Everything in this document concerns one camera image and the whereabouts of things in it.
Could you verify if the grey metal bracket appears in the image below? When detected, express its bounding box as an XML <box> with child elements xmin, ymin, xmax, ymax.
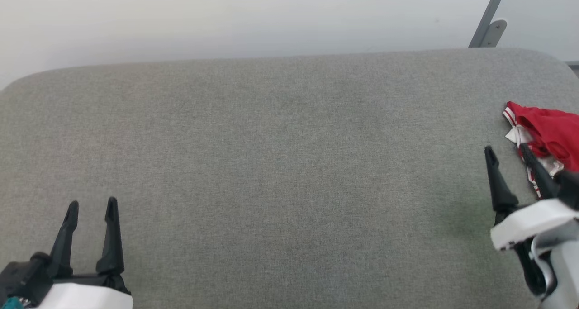
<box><xmin>468</xmin><ymin>0</ymin><xmax>510</xmax><ymax>48</ymax></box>

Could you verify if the red and white shirt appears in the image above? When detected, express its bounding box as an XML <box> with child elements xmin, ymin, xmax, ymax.
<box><xmin>502</xmin><ymin>101</ymin><xmax>579</xmax><ymax>199</ymax></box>

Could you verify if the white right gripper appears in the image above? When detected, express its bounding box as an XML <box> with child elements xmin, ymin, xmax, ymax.
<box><xmin>484</xmin><ymin>143</ymin><xmax>579</xmax><ymax>251</ymax></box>

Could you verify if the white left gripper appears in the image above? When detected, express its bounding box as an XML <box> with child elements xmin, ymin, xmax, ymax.
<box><xmin>38</xmin><ymin>197</ymin><xmax>134</xmax><ymax>309</ymax></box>

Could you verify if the grey fabric panel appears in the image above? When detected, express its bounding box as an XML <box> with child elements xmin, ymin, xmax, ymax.
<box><xmin>0</xmin><ymin>48</ymin><xmax>579</xmax><ymax>309</ymax></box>

